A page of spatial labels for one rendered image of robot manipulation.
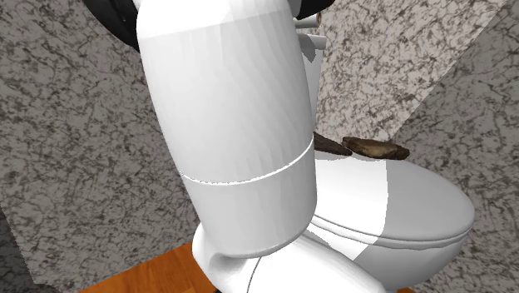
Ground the dark brown pointed object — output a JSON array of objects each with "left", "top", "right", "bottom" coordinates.
[{"left": 313, "top": 132, "right": 353, "bottom": 157}]

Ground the brown flat oblong object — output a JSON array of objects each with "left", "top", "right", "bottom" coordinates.
[{"left": 341, "top": 136, "right": 411, "bottom": 161}]

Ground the white paper roll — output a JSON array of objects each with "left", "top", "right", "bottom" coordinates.
[{"left": 293, "top": 11, "right": 323, "bottom": 30}]

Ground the white toilet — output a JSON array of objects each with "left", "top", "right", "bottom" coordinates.
[{"left": 297, "top": 32, "right": 477, "bottom": 293}]

